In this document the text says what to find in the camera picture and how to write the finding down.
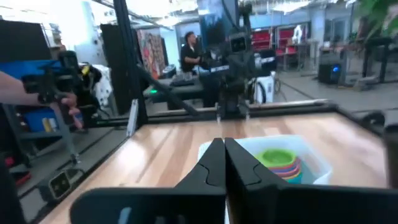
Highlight black box with blue light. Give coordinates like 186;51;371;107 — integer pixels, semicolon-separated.
317;52;346;85

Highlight person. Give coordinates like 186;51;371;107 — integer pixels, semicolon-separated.
180;30;203;75

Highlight blue storage bin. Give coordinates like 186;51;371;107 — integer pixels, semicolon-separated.
24;107;60;134

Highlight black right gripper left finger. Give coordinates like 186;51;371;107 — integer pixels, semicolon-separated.
70;138;227;224

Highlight black power box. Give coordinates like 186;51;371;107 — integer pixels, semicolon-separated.
38;169;85;203

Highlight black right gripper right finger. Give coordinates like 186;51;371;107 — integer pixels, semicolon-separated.
224;138;398;224

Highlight white plastic basket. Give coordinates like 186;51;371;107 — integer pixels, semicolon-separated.
198;134;333;186

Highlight black aluminium table frame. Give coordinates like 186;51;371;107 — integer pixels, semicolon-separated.
91;0;398;138

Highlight green leafy plant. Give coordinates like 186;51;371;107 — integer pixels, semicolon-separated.
353;0;398;39

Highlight white floor appliance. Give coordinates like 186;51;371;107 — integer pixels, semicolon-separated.
254;74;277;105

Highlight pink-red measuring cup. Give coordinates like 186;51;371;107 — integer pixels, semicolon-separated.
267;157;302;171

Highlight black plant pot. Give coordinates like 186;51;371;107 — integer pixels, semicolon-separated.
382;123;398;189

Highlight red storage shelves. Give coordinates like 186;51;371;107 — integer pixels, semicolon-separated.
251;27;295;54

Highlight green measuring cup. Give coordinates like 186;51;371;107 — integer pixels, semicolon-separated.
255;148;298;169

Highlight teal measuring cup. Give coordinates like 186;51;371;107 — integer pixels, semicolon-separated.
283;172;303;185

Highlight yellow measuring cup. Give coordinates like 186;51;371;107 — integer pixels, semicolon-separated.
278;171;302;180

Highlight person's hand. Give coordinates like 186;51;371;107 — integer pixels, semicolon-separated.
58;92;84;130

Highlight colourful patterned wall hanging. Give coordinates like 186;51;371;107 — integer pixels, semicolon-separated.
136;29;167;79

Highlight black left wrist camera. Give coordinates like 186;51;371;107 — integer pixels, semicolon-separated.
229;32;251;54

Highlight person's forearm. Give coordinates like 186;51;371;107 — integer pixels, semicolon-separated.
0;70;63;107

